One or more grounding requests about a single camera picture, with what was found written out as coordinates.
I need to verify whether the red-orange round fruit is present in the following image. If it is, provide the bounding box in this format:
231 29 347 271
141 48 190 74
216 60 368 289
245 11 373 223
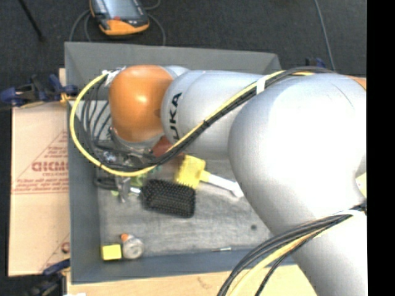
152 136 175 158

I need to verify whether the black bristle hairbrush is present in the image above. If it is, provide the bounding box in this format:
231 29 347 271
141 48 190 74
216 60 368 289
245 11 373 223
140 178 197 219

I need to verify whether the clear plastic bottle, orange cap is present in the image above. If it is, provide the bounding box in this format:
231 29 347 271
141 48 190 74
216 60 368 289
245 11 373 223
120 233 145 260

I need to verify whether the yellow cube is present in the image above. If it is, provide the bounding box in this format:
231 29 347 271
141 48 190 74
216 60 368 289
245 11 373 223
101 243 123 261

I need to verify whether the grey metal bin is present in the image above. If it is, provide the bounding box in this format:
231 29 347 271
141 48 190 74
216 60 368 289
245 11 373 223
64 41 297 285

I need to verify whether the brown cardboard board, red print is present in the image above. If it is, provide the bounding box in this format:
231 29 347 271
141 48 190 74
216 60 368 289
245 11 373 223
7 101 72 278

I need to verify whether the yellow brush with white handle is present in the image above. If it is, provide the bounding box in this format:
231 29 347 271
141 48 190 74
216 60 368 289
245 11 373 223
173 154 245 199

